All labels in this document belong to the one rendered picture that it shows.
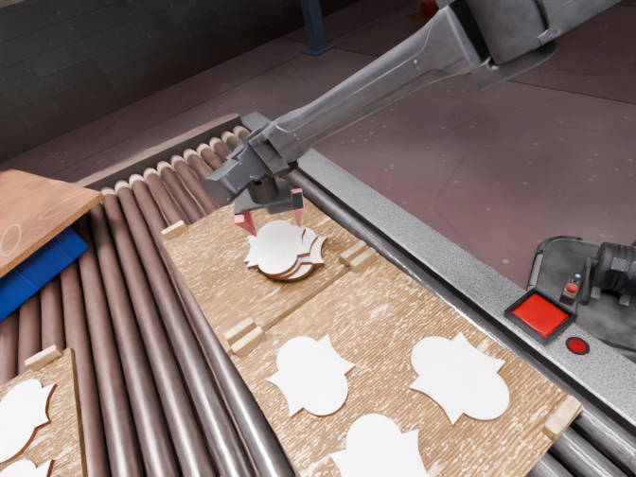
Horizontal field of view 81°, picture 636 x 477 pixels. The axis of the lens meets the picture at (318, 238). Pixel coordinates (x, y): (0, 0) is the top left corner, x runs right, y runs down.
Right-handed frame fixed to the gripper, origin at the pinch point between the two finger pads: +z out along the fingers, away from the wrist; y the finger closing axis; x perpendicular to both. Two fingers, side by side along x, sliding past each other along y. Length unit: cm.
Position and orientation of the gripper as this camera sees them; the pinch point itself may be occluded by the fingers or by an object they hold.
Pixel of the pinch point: (276, 227)
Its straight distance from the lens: 79.7
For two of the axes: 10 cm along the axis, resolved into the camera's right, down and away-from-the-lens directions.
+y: 9.8, -2.0, -0.5
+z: 1.8, 7.0, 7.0
